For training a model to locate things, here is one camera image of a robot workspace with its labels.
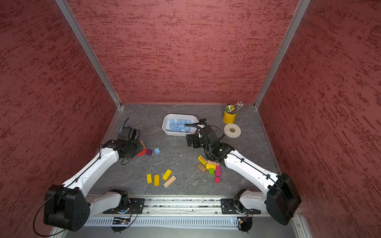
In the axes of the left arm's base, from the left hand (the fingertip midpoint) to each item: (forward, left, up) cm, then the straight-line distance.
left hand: (139, 151), depth 84 cm
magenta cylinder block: (-13, -45, -9) cm, 48 cm away
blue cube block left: (+5, -8, -8) cm, 12 cm away
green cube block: (-9, -42, -7) cm, 44 cm away
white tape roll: (+22, -59, -9) cm, 64 cm away
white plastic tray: (+25, -16, -7) cm, 31 cm away
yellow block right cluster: (-5, -41, -9) cm, 42 cm away
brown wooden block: (-6, -37, -9) cm, 38 cm away
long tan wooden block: (-12, -20, -8) cm, 25 cm away
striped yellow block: (-2, -37, -6) cm, 38 cm away
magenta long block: (-8, -46, -8) cm, 48 cm away
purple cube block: (+3, -3, -8) cm, 9 cm away
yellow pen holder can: (+30, -57, 0) cm, 64 cm away
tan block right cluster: (-4, -44, -7) cm, 45 cm away
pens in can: (+31, -59, +4) cm, 66 cm away
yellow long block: (-11, -16, -7) cm, 21 cm away
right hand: (+4, -31, +8) cm, 33 cm away
